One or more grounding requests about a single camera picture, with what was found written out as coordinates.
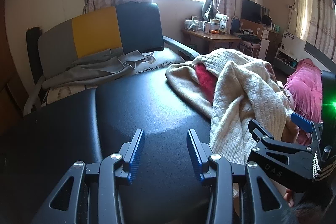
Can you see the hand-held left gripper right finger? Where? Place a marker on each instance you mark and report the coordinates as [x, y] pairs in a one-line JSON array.
[[195, 158]]

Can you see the blue bag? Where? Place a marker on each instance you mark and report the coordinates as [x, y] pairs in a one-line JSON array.
[[235, 24]]

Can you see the grey yellow blue chair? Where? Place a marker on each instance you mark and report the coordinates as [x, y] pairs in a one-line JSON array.
[[139, 27]]

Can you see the pink blanket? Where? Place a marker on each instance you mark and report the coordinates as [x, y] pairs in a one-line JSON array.
[[304, 82]]

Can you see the red garment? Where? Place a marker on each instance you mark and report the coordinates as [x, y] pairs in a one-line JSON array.
[[206, 79]]

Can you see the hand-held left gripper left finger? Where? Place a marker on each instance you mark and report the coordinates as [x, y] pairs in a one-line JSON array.
[[136, 158]]

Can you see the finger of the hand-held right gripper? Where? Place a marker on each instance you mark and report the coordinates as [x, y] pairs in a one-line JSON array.
[[258, 132], [302, 121]]

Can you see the white cabinet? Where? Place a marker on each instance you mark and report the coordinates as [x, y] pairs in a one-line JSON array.
[[267, 40]]

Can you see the person's right hand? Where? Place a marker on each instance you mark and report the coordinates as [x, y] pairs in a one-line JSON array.
[[288, 196]]

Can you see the striped beige curtain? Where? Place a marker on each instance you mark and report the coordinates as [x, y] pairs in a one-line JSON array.
[[320, 16]]

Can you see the cream knitted sweater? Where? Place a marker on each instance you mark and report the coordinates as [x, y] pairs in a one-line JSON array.
[[236, 87]]

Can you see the black monitor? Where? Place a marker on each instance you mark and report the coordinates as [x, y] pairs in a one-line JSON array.
[[250, 11]]

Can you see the cluster of jars and boxes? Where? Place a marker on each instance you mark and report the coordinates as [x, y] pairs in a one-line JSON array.
[[215, 23]]

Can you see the grey cloth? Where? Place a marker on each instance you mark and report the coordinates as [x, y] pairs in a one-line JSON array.
[[92, 66]]

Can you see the wooden desk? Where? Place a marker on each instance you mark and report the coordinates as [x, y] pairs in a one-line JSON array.
[[218, 39]]

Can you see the black rolled mat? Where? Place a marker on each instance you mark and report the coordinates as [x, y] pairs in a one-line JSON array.
[[32, 50]]

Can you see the round white stool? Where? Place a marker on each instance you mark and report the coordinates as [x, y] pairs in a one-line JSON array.
[[249, 45]]

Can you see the beige garment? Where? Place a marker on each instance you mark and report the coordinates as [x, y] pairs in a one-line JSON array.
[[183, 85]]

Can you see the black padded bench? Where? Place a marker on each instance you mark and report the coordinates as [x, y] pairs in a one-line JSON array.
[[144, 108]]

